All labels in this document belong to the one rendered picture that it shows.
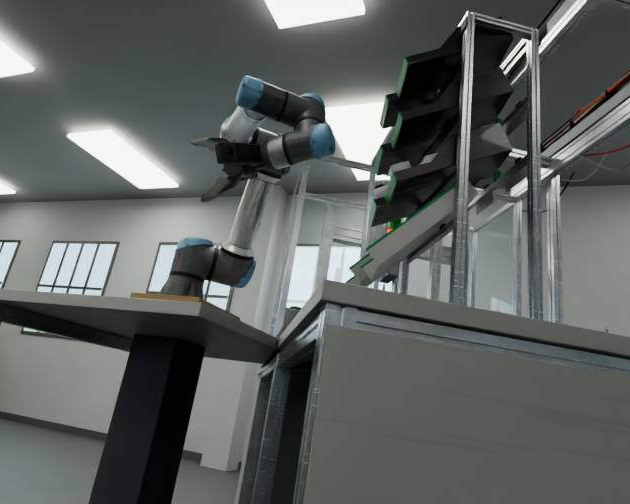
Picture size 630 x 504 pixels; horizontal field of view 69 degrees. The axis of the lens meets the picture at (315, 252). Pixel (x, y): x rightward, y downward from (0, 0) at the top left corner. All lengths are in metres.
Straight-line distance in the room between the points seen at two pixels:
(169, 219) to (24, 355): 2.74
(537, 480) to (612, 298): 4.33
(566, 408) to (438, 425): 0.19
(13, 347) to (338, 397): 7.36
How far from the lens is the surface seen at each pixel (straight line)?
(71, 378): 6.92
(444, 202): 1.04
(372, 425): 0.64
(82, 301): 1.17
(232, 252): 1.55
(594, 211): 5.30
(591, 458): 0.79
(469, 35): 1.29
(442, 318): 0.68
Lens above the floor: 0.69
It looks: 19 degrees up
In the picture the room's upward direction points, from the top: 9 degrees clockwise
